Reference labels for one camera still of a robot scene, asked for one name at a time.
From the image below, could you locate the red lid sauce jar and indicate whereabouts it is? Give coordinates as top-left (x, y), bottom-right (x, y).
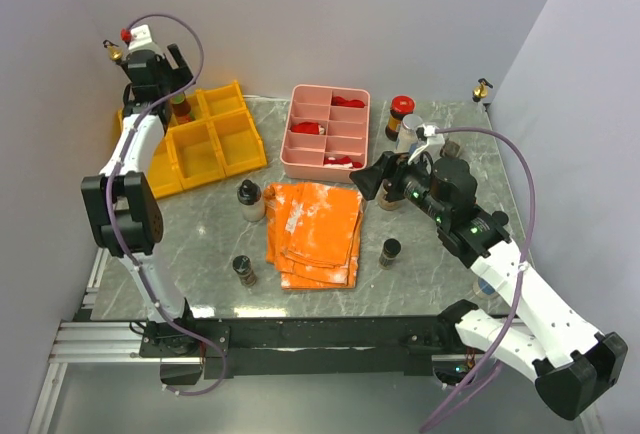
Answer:
top-left (385, 95), bottom-right (415, 141)

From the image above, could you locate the red sock compartment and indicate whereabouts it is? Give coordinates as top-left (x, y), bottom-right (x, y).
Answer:
top-left (290, 121), bottom-right (326, 135)
top-left (331, 96), bottom-right (366, 108)

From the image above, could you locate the purple cable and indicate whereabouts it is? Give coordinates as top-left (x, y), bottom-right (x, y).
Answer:
top-left (104, 13), bottom-right (229, 398)
top-left (417, 125), bottom-right (537, 433)

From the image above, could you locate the brown spice jar under gripper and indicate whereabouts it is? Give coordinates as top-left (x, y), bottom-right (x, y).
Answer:
top-left (376, 180), bottom-right (400, 211)

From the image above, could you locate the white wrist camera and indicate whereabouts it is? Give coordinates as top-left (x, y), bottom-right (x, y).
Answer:
top-left (120, 24), bottom-right (163, 55)
top-left (408, 123), bottom-right (445, 164)

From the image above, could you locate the brass clamp left wall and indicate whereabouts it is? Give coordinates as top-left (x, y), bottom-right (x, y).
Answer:
top-left (103, 40), bottom-right (124, 64)

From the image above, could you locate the dark spice jar right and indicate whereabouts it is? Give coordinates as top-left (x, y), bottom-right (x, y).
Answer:
top-left (378, 238), bottom-right (402, 269)

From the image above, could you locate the dark brown jar back right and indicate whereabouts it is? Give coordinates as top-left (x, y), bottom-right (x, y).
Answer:
top-left (440, 139), bottom-right (461, 158)

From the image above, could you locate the aluminium frame rail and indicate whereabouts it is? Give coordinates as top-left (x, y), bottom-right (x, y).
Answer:
top-left (47, 243), bottom-right (161, 365)

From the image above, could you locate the dark spice shaker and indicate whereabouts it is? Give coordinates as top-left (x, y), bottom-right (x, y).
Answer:
top-left (232, 255), bottom-right (257, 287)

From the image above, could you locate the red white sock bottom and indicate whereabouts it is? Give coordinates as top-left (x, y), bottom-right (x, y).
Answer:
top-left (323, 156), bottom-right (364, 170)

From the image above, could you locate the yellow plastic bin organizer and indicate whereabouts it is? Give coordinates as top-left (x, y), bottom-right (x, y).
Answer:
top-left (147, 81), bottom-right (267, 199)

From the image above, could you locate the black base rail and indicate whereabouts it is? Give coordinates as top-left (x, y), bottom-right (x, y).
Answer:
top-left (139, 315), bottom-right (470, 385)

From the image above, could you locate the silver lid glass jar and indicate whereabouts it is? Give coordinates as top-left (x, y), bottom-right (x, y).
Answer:
top-left (395, 114), bottom-right (424, 153)

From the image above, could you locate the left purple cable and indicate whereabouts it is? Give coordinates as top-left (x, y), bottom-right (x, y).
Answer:
top-left (104, 13), bottom-right (229, 398)

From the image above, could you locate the sauce bottle green label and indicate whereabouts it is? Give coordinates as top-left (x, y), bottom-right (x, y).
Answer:
top-left (170, 93), bottom-right (194, 125)

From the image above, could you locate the red sock middle compartment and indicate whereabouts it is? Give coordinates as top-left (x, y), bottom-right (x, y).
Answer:
top-left (290, 121), bottom-right (326, 135)

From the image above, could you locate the pink divided tray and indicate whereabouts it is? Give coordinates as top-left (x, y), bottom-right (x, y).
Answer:
top-left (280, 84), bottom-right (371, 183)

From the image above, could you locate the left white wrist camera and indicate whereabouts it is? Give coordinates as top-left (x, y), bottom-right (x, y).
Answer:
top-left (120, 24), bottom-right (163, 55)

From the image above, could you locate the brass clamp wall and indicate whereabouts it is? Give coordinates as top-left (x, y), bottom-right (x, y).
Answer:
top-left (472, 78), bottom-right (494, 103)
top-left (103, 40), bottom-right (124, 64)

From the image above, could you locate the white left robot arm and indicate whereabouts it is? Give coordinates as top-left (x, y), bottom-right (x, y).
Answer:
top-left (81, 44), bottom-right (200, 356)

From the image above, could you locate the white bottle black cap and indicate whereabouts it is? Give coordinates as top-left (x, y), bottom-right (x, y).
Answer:
top-left (237, 179), bottom-right (266, 222)

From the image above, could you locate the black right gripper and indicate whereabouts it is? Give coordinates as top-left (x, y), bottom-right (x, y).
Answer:
top-left (349, 147), bottom-right (449, 224)

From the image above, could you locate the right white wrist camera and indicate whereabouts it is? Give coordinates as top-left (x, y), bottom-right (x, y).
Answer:
top-left (408, 123), bottom-right (445, 164)

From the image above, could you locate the orange tie-dye cloth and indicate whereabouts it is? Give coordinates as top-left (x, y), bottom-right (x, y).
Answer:
top-left (263, 182), bottom-right (365, 291)

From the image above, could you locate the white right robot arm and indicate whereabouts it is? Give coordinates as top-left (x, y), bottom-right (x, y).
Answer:
top-left (350, 151), bottom-right (628, 420)

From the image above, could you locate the brass clamp right wall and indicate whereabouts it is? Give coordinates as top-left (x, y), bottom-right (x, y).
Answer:
top-left (472, 78), bottom-right (494, 103)

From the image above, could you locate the red sock top compartment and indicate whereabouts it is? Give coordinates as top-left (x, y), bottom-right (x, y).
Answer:
top-left (331, 96), bottom-right (366, 108)

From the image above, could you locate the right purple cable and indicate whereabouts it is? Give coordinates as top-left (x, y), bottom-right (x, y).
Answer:
top-left (417, 125), bottom-right (537, 433)

